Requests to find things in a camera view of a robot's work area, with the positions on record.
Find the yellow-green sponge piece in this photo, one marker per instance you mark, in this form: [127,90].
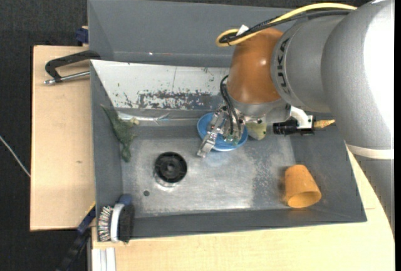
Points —
[257,132]

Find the green toy dinosaur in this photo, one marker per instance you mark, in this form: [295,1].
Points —
[122,133]

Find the grey metal bin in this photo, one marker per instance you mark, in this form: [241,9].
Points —
[219,182]

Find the black cylinder on white bracket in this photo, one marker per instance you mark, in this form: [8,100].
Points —
[286,127]

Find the blue round plate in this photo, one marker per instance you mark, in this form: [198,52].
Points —
[203,125]

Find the white and black brush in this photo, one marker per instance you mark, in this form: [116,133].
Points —
[116,222]

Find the black round disc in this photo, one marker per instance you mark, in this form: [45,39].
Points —
[170,167]

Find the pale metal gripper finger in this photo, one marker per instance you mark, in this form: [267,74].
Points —
[204,142]
[210,146]

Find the pale wood flat board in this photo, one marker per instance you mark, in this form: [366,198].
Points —
[59,138]

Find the orange cup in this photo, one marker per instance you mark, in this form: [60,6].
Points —
[300,185]

